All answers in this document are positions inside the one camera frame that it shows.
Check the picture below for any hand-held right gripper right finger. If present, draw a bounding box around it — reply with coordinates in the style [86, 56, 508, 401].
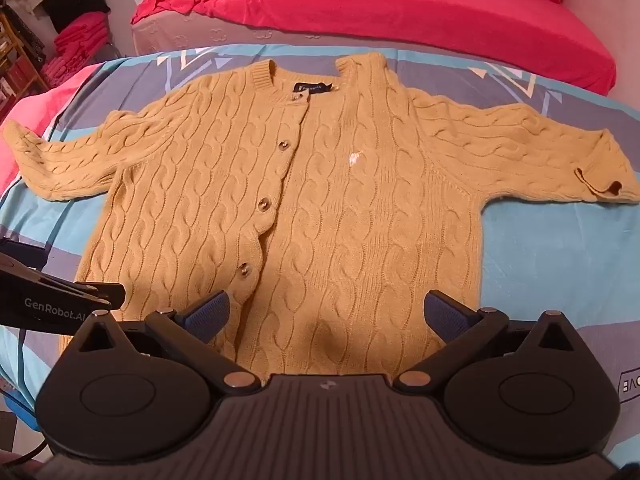
[394, 290, 584, 392]

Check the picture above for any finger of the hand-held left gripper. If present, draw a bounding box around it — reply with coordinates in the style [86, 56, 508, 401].
[47, 280, 127, 310]

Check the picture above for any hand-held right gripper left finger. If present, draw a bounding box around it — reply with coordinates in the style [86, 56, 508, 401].
[75, 291, 262, 394]

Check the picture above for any yellow cable-knit cardigan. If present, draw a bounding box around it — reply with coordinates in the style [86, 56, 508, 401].
[2, 51, 638, 378]

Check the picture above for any stack of red folded clothes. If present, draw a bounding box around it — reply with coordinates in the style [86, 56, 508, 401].
[42, 10, 109, 87]

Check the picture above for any blue grey patterned bed sheet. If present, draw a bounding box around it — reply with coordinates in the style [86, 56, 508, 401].
[0, 42, 640, 411]

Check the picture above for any pink under sheet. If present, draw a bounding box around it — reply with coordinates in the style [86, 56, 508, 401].
[0, 62, 97, 197]

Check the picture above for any wooden shelf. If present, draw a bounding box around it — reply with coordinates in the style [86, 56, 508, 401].
[0, 10, 52, 107]

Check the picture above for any beige mattress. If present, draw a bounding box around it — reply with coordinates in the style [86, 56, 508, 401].
[131, 9, 283, 59]

